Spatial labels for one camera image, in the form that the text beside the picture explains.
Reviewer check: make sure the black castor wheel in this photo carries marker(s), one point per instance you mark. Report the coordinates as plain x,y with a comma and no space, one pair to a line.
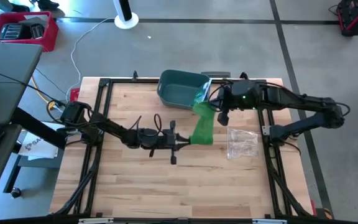
15,193

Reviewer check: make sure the person's black shoe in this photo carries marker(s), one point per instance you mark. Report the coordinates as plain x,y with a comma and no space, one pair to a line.
20,7
48,4

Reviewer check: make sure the green bandage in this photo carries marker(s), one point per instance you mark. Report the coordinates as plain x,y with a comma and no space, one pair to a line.
204,124

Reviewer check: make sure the black support beam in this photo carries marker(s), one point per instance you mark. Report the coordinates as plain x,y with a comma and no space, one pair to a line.
39,127

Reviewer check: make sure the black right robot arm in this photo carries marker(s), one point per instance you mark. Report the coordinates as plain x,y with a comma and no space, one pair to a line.
291,101

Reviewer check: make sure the white printed paper sheet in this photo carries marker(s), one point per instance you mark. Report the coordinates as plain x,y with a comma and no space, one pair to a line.
39,146

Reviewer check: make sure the red plastic crate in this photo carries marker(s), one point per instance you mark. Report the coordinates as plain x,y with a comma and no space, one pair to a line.
50,37

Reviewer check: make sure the dark teal plastic bin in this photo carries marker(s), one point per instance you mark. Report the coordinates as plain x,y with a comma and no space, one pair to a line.
176,90

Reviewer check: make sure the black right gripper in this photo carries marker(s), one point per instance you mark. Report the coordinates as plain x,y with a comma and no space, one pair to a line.
225,101

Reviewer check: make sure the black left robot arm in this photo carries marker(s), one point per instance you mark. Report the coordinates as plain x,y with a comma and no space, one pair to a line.
104,124

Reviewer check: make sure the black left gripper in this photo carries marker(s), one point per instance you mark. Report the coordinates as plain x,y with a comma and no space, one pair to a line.
168,140

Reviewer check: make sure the black metal table frame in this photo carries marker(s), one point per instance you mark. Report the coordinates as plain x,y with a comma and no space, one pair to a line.
135,81

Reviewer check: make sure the black battery pack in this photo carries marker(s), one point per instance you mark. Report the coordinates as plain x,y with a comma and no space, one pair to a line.
12,31

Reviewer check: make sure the white pole with round base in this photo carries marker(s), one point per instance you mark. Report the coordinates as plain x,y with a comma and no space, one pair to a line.
124,14

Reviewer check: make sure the grey desk top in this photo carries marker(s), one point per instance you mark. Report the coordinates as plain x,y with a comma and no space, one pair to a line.
8,81

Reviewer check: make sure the red and black case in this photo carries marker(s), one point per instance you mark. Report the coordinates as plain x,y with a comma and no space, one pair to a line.
357,14

